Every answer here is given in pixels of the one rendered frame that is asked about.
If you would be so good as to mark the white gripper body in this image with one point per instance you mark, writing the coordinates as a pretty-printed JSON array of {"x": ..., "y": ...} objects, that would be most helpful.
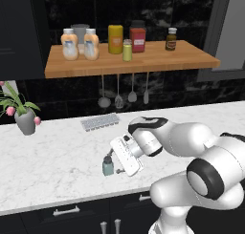
[{"x": 126, "y": 156}]

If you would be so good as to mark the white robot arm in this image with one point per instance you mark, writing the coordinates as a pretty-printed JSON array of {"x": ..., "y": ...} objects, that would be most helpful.
[{"x": 191, "y": 142}]

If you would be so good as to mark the teal shaker with black cap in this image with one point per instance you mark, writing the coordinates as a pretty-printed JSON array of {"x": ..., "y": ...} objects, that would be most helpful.
[{"x": 108, "y": 167}]

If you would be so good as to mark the yellow-green shaker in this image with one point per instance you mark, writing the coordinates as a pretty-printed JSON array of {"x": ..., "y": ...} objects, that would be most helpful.
[{"x": 127, "y": 51}]

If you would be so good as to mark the pale orange condiment bottle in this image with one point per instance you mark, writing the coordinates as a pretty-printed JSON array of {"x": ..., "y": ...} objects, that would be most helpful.
[
  {"x": 91, "y": 46},
  {"x": 70, "y": 46}
]

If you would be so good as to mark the brown bottle with white cap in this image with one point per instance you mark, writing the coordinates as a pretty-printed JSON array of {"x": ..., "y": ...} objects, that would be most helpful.
[{"x": 171, "y": 40}]

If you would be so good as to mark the grey ridged tray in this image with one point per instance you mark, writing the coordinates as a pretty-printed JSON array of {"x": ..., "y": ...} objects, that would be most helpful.
[{"x": 100, "y": 122}]

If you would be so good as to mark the dark narrow drawer front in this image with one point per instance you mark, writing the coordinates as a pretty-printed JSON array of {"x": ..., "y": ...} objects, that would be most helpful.
[{"x": 127, "y": 209}]

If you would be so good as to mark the hanging metal ladle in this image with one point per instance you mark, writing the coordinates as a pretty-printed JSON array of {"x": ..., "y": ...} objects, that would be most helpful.
[{"x": 104, "y": 102}]

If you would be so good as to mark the hanging slotted spatula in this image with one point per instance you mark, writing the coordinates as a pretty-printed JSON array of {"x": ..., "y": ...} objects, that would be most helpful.
[{"x": 118, "y": 101}]

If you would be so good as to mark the dark wide drawer front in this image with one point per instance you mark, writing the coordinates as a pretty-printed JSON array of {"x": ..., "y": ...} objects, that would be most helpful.
[{"x": 86, "y": 214}]

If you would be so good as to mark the hanging narrow spatula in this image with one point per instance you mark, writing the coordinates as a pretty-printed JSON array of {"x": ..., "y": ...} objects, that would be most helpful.
[{"x": 146, "y": 96}]

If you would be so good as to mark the pink flowers in grey vase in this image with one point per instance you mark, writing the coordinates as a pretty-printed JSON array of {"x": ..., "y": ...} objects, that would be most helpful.
[{"x": 26, "y": 121}]

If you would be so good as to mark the yellow jar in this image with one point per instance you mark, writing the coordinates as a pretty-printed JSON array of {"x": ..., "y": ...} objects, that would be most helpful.
[{"x": 115, "y": 38}]

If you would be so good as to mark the red jar with black lid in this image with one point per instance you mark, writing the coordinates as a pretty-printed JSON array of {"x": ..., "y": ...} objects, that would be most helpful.
[{"x": 138, "y": 37}]

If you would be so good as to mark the grey metal pot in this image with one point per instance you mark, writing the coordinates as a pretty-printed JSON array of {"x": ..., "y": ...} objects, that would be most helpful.
[{"x": 80, "y": 29}]

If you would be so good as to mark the grey framed window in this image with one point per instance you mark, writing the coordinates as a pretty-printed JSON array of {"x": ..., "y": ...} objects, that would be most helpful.
[{"x": 226, "y": 31}]

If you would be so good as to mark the wooden wall shelf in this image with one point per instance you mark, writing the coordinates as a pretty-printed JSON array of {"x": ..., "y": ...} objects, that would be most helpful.
[{"x": 153, "y": 61}]

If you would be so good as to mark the dark wall cabinet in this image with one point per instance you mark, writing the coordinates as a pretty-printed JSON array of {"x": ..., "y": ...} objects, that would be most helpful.
[{"x": 19, "y": 34}]

